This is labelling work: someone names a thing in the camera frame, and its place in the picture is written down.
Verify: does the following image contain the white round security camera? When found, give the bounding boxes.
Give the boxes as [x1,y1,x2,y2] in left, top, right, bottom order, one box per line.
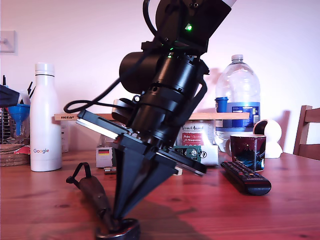
[252,119,284,160]

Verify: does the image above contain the brown wooden chair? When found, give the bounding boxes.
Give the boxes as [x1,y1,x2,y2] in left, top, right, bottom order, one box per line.
[292,105,320,158]

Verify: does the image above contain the blue plastic funnel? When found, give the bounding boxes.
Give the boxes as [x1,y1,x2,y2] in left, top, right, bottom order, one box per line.
[7,104,31,137]

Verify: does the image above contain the white Google steel bottle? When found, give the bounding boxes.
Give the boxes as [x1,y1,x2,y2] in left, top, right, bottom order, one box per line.
[29,62,63,173]

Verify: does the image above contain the white flat stick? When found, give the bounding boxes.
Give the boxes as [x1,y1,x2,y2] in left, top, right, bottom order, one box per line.
[19,89,32,105]

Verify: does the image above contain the black cable beside gripper housing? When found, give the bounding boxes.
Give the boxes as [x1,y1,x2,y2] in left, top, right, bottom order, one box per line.
[186,79,209,118]

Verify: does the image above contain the black remote control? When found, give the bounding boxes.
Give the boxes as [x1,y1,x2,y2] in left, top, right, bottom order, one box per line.
[219,161,272,197]

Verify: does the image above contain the stack of cork coasters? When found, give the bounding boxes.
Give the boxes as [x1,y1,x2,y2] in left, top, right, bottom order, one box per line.
[0,144,31,168]

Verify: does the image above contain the white wall switch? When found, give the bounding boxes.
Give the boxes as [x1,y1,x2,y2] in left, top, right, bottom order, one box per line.
[0,30,17,53]

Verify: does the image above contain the large clear plastic water bottle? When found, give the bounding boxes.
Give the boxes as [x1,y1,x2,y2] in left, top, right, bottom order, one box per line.
[214,53,261,153]

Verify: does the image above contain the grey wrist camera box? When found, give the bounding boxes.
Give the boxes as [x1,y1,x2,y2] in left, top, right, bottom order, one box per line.
[111,98,137,124]

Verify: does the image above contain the dark mug with night print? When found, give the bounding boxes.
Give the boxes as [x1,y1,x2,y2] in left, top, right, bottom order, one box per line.
[224,134,267,172]

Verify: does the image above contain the white container with barcode label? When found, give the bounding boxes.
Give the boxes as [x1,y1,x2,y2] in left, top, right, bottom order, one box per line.
[61,120,70,154]

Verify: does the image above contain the red printed packet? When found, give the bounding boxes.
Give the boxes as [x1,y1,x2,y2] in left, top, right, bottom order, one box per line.
[14,146,32,156]

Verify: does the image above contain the black wire rack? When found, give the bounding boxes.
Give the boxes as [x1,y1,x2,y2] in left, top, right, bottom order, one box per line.
[0,106,12,146]

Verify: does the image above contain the black cable at arm joint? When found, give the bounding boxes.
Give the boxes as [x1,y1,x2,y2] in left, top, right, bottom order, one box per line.
[142,0,163,41]

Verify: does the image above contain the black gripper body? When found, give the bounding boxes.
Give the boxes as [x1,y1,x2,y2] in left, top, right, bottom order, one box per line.
[76,84,207,177]

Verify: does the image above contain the black looped camera cable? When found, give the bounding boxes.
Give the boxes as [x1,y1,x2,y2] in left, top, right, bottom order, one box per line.
[63,77,141,114]

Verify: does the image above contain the small blue capped container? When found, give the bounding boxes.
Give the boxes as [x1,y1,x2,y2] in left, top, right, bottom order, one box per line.
[214,96,229,114]

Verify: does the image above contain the clear glass jar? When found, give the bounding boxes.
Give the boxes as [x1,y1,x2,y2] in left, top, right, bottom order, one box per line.
[8,117,31,146]

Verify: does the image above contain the wooden IKEA board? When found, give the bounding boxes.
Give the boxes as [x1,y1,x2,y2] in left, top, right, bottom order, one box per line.
[54,112,250,122]

